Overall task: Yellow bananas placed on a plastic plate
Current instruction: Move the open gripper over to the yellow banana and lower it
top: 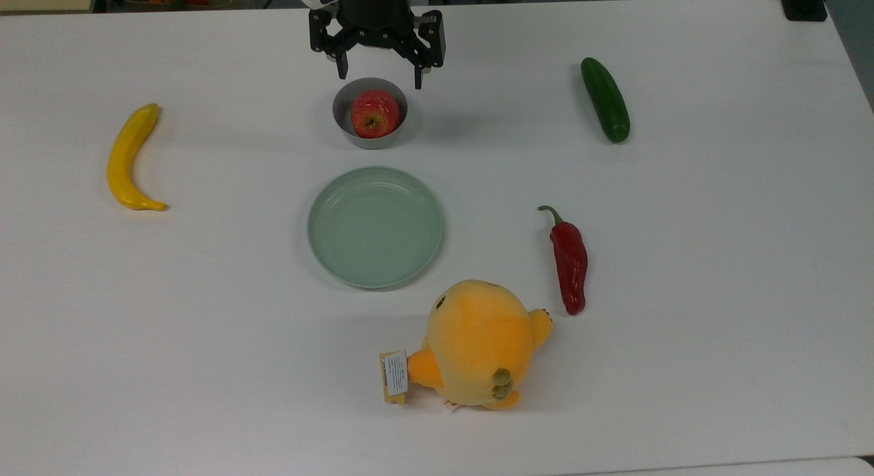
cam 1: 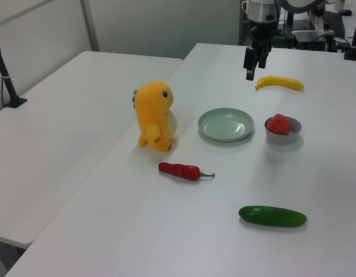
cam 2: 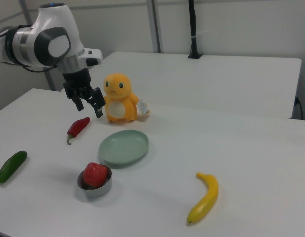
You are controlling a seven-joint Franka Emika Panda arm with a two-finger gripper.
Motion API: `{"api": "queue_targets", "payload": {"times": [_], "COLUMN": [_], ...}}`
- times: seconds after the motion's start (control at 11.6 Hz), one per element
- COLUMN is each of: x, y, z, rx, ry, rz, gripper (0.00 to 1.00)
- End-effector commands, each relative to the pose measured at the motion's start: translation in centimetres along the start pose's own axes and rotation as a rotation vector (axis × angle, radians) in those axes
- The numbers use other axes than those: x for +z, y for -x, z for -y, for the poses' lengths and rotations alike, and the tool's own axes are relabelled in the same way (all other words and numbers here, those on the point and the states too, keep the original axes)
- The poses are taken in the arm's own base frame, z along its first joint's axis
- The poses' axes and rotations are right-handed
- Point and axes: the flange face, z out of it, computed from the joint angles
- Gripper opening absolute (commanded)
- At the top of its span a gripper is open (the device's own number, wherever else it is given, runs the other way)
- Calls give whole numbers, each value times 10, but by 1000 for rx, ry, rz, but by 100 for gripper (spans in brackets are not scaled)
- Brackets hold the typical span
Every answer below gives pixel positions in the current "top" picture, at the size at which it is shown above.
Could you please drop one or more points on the red chili pepper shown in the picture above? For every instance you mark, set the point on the red chili pepper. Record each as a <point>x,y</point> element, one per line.
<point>570,261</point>

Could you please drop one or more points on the yellow banana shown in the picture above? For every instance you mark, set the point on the yellow banana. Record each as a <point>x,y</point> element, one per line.
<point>126,158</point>

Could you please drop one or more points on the pale green plastic plate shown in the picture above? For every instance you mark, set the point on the pale green plastic plate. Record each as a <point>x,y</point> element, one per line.
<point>375,227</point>

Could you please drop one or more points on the small grey bowl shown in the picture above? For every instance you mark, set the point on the small grey bowl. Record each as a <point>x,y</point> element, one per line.
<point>345,107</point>

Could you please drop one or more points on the green cucumber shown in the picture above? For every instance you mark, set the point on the green cucumber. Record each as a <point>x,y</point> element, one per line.
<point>605,99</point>

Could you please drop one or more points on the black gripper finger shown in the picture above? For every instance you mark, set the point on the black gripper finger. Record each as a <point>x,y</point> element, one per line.
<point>321,35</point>
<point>431,42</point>

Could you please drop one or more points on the red apple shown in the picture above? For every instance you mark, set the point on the red apple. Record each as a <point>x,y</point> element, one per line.
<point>375,113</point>

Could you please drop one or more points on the orange dinosaur plush toy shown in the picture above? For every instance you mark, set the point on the orange dinosaur plush toy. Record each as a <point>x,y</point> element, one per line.
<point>478,343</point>

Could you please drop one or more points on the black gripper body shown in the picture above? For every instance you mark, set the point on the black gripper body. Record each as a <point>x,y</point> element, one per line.
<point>374,15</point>

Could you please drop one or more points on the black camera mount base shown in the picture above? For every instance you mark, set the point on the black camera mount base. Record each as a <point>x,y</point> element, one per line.
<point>803,3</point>

